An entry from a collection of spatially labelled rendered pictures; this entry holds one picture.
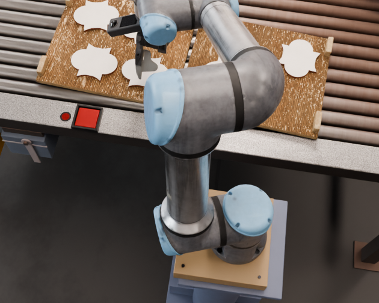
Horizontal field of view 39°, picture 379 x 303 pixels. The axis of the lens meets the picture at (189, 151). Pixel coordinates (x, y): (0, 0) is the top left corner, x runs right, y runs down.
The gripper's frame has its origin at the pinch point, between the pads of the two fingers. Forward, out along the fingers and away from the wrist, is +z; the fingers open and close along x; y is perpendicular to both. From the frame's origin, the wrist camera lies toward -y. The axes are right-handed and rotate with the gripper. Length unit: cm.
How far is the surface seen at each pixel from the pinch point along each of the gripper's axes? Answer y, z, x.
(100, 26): -17.4, 7.3, 12.8
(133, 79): -2.5, 7.0, -3.4
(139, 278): 4, 101, -41
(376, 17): 67, 9, 39
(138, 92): -0.1, 7.8, -7.1
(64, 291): -24, 102, -53
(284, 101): 41.7, 7.3, -0.5
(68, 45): -24.8, 8.2, 4.0
